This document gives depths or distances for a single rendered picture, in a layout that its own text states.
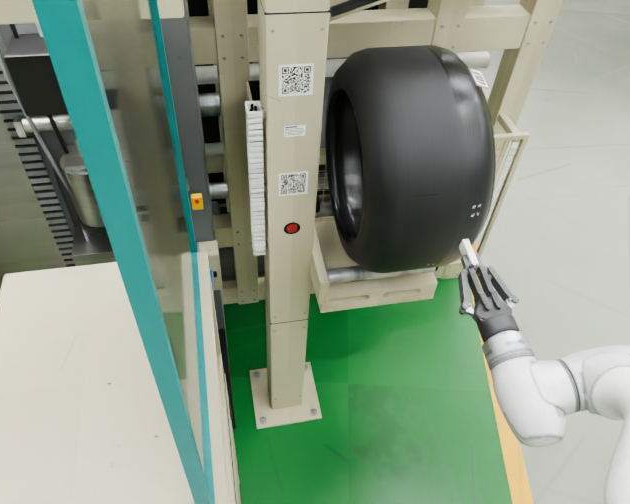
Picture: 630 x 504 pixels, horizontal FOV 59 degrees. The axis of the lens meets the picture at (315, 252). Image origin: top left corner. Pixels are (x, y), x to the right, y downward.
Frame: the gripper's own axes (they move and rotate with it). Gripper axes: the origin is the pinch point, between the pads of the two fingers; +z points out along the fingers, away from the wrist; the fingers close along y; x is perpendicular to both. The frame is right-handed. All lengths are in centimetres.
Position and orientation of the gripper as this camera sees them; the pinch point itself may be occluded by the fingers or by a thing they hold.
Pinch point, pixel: (468, 255)
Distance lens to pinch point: 127.1
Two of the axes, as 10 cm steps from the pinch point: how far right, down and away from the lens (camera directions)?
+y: -9.8, 1.1, -1.7
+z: -1.8, -8.2, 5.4
